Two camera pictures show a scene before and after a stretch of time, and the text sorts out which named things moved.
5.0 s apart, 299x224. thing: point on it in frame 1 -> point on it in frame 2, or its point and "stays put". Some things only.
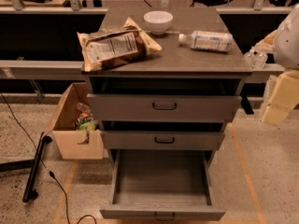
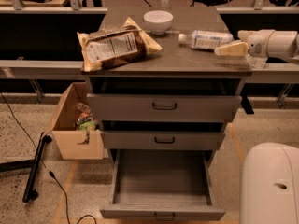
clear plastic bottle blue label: [209, 40] stays put
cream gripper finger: [267, 43] -> [244, 35]
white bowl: [158, 21] stays put
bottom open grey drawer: [162, 185] stays put
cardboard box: [63, 132] stays put
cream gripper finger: [284, 98] -> [235, 49]
